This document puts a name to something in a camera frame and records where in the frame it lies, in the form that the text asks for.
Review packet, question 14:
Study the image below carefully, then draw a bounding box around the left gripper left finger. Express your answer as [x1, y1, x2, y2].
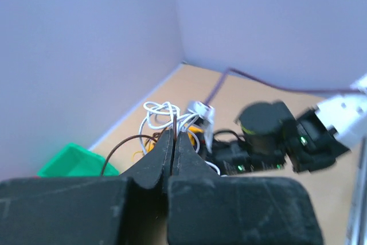
[121, 130, 174, 189]

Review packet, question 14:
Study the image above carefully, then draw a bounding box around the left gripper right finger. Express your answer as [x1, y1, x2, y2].
[171, 132, 218, 177]

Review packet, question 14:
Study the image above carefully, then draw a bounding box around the brown thin wire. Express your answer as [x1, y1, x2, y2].
[100, 114, 178, 176]

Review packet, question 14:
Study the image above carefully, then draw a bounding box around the wire bundle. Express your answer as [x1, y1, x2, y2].
[131, 100, 221, 177]

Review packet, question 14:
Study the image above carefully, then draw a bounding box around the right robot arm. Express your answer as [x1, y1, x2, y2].
[200, 76, 366, 176]

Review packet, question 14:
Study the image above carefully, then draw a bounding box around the right green bin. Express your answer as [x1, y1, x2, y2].
[37, 143, 105, 177]

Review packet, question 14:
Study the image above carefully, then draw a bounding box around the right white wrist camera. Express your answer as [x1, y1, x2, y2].
[187, 100, 216, 153]

